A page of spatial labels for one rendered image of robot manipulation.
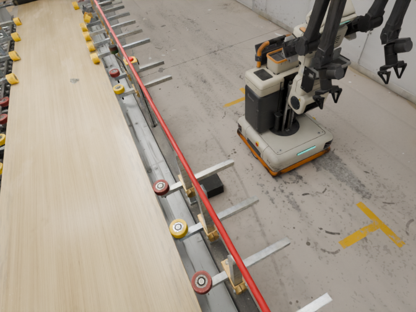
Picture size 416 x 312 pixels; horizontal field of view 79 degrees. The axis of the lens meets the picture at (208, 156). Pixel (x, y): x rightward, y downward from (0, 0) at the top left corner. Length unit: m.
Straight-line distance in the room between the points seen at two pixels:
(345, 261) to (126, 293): 1.54
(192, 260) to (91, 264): 0.48
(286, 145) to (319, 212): 0.61
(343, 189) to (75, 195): 2.02
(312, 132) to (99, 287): 1.96
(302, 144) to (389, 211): 0.84
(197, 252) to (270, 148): 1.17
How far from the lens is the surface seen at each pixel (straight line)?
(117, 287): 1.18
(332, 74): 1.44
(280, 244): 1.21
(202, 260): 1.41
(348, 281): 2.14
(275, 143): 2.28
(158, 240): 1.18
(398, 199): 2.58
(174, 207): 1.56
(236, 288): 1.15
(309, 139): 2.36
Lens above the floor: 1.95
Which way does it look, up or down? 50 degrees down
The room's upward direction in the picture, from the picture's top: 10 degrees counter-clockwise
